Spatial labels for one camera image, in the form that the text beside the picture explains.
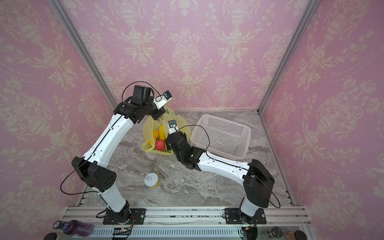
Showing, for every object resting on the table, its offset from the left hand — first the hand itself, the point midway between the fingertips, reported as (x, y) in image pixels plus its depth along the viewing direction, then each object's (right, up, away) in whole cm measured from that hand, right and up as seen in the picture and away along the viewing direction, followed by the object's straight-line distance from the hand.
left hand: (162, 105), depth 79 cm
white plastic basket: (+40, -20, +24) cm, 51 cm away
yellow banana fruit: (-5, -18, +21) cm, 27 cm away
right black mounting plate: (+35, -56, -6) cm, 66 cm away
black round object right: (+60, -56, -18) cm, 84 cm away
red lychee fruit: (-5, -23, +16) cm, 28 cm away
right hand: (+5, -14, -2) cm, 15 cm away
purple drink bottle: (-31, -52, -19) cm, 64 cm away
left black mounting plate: (-12, -57, -4) cm, 58 cm away
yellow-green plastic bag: (-6, -10, +1) cm, 12 cm away
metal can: (+51, -55, -17) cm, 77 cm away
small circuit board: (-19, -62, -6) cm, 66 cm away
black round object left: (-42, -56, -18) cm, 72 cm away
